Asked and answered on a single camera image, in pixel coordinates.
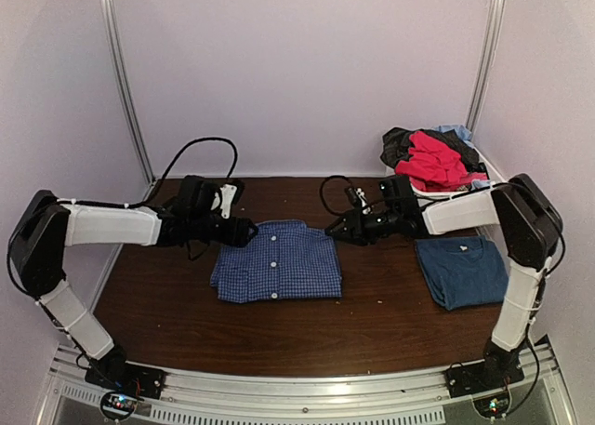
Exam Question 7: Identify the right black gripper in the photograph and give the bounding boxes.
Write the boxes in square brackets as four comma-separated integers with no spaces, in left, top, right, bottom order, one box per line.
[326,208,402,246]

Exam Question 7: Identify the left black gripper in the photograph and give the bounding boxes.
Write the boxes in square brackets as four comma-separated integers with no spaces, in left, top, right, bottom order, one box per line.
[191,214,259,250]

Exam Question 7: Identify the blue checkered shirt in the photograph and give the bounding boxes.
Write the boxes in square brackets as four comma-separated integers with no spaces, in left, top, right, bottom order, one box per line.
[210,219,342,304]

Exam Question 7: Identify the blue polo shirt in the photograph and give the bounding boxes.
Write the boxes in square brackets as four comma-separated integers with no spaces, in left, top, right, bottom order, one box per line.
[415,235,509,311]

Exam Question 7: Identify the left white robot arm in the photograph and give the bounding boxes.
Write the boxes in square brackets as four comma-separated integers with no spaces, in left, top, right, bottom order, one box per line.
[7,176,258,392]

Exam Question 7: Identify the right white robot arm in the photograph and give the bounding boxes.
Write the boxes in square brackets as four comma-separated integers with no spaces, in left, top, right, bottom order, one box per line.
[324,174,565,353]

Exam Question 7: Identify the white plastic laundry bin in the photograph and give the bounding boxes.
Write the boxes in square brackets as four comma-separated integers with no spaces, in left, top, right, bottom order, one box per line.
[387,162,495,198]

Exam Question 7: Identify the black garment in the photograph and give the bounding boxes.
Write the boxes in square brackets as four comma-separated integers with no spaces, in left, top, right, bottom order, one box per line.
[380,126,487,173]

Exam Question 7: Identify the red garment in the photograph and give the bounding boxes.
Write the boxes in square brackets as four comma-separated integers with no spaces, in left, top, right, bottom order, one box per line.
[395,132,470,192]

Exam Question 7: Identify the light blue garment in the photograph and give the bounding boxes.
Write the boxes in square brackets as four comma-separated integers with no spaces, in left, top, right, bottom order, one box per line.
[433,125,472,147]

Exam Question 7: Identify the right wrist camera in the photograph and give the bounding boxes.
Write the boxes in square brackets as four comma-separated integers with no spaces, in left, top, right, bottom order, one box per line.
[344,186,372,215]

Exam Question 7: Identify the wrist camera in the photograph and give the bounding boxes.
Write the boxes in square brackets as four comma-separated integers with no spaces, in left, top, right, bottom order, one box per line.
[344,186,372,215]
[216,179,245,219]

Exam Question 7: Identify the right black camera cable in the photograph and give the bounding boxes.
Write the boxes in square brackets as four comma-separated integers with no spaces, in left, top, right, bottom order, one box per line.
[319,174,359,217]

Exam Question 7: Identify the black camera cable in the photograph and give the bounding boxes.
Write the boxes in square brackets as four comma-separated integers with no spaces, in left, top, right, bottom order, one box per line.
[129,136,240,207]
[319,174,359,217]

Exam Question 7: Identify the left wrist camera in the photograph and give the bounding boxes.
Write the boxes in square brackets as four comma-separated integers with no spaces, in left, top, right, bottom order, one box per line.
[216,179,245,219]

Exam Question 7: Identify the left black camera cable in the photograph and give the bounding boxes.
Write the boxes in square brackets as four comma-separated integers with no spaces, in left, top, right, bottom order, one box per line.
[129,136,240,207]

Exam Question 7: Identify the front aluminium rail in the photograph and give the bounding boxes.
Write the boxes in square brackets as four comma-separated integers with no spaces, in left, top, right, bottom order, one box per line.
[46,336,563,425]

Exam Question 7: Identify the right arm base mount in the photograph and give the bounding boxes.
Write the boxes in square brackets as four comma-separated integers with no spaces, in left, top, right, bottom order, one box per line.
[443,339,524,398]

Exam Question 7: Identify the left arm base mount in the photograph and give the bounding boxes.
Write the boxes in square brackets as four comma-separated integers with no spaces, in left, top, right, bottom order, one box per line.
[85,344,165,400]

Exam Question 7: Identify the left aluminium corner post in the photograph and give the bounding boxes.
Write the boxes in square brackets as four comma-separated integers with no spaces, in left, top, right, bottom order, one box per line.
[99,0,155,184]

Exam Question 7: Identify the aluminium corner post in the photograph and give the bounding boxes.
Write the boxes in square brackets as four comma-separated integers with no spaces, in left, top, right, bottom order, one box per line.
[466,0,506,134]
[99,0,155,184]

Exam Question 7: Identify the right aluminium corner post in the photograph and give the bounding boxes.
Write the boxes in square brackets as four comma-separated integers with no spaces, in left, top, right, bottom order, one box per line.
[466,0,506,134]

